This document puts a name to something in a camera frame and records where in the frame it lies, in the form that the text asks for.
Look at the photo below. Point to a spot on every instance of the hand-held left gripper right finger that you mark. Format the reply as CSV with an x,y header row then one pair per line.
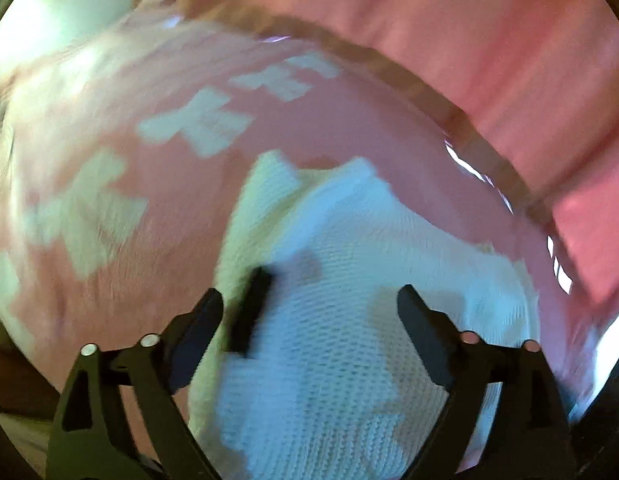
x,y
427,335

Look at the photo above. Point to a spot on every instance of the pink curtain with tan hem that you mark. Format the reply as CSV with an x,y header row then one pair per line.
x,y
439,35

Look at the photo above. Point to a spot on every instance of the pink patterned bed sheet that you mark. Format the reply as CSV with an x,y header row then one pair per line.
x,y
179,185

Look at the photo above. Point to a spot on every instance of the white red black knit sweater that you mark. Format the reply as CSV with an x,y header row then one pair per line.
x,y
329,360

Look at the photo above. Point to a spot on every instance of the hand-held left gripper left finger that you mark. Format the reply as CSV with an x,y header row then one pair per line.
x,y
197,340

